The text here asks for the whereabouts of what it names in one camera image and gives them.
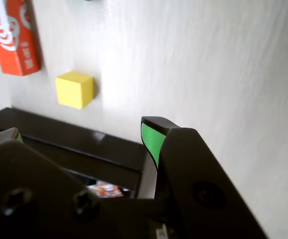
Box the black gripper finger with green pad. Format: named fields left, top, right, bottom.
left=0, top=126, right=105, bottom=239
left=141, top=116, right=269, bottom=239

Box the colourful printed USB stick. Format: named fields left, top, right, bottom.
left=85, top=181, right=124, bottom=199

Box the red white printed box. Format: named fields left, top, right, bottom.
left=0, top=0, right=43, bottom=77

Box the yellow wooden cube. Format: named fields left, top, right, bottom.
left=55, top=71, right=95, bottom=110

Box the black storage box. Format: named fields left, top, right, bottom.
left=0, top=107, right=148, bottom=173

